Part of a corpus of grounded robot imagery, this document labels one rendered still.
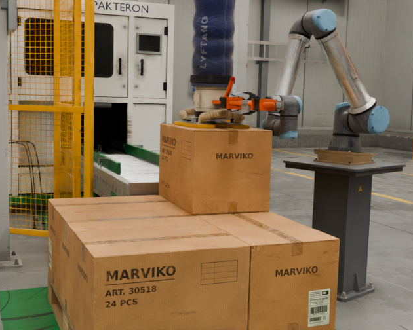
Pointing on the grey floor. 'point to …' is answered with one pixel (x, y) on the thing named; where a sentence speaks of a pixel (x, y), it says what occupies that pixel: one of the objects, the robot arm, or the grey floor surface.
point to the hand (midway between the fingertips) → (233, 103)
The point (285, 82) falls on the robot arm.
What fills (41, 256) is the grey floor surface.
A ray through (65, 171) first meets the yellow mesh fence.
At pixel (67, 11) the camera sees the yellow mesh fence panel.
